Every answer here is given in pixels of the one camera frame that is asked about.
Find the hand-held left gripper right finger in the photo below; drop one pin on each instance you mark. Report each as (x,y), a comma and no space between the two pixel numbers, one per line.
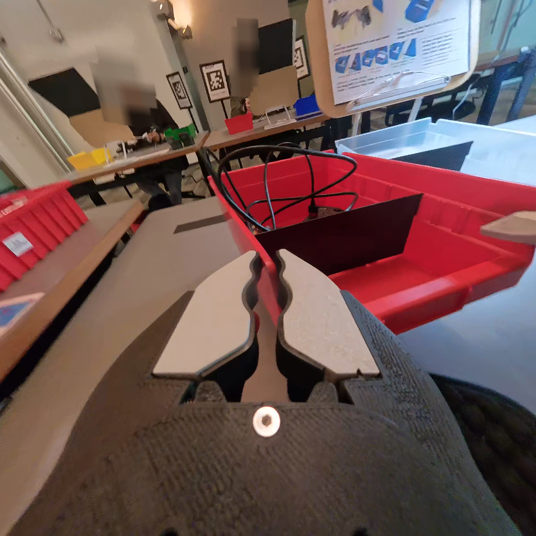
(326,326)

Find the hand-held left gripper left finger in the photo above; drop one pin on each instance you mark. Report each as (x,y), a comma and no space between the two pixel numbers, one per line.
(205,326)

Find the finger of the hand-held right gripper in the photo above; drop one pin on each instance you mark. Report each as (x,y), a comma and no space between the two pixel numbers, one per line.
(515,228)

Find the red plastic bin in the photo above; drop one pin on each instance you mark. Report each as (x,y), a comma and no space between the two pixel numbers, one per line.
(418,293)
(42,234)
(238,124)

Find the black bin divider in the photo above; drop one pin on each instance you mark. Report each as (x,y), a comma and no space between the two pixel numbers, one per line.
(439,159)
(343,238)

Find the wooden side table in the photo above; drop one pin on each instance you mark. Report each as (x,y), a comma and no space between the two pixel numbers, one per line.
(63,268)

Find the clear plastic bin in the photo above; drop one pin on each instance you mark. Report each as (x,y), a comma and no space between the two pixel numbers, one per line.
(377,138)

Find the wooden background table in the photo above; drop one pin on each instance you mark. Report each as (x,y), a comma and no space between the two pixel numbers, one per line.
(138,157)
(259,132)

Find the blue printed card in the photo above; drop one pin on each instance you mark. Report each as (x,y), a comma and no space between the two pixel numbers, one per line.
(16,312)

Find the green plastic bin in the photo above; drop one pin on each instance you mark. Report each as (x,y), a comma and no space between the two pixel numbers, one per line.
(180,135)

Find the yellow plastic bin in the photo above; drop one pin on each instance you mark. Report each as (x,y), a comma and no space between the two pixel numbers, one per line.
(90,159)

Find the black mesh pad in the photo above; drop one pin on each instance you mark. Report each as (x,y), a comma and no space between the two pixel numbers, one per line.
(502,439)

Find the instruction sheet on stand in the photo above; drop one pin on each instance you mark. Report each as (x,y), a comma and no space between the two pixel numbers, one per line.
(398,50)

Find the blue plastic bin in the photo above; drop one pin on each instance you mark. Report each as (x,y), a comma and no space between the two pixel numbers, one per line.
(308,107)

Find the framed marker poster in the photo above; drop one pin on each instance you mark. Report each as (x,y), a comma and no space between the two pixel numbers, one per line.
(302,58)
(180,90)
(215,81)

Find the cardboard and black panel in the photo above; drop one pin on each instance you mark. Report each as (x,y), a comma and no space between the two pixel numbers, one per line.
(63,92)
(276,88)

